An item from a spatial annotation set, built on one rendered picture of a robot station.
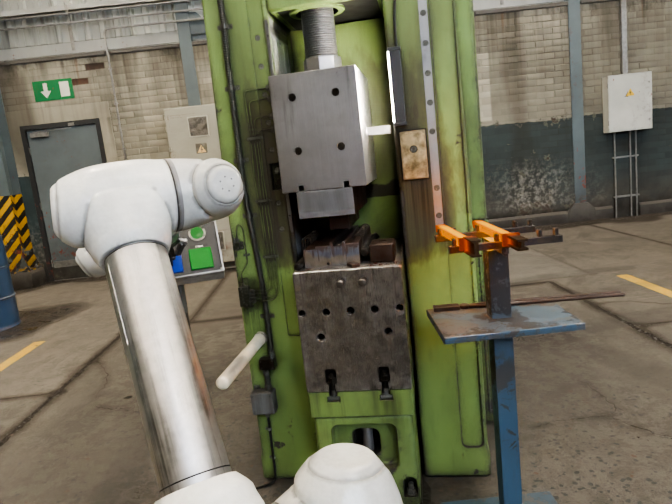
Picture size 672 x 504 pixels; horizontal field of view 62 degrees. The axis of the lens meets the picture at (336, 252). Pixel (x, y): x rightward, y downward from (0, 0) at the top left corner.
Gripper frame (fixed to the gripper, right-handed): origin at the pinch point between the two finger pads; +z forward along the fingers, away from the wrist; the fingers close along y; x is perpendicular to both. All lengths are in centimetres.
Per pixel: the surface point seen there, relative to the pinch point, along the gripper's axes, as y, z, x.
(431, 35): 97, -35, 54
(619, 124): 595, 379, 250
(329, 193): 56, -8, 12
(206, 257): 11.7, 3.2, -0.3
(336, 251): 56, 2, -6
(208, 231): 13.9, 3.9, 9.4
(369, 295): 63, 1, -24
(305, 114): 51, -20, 37
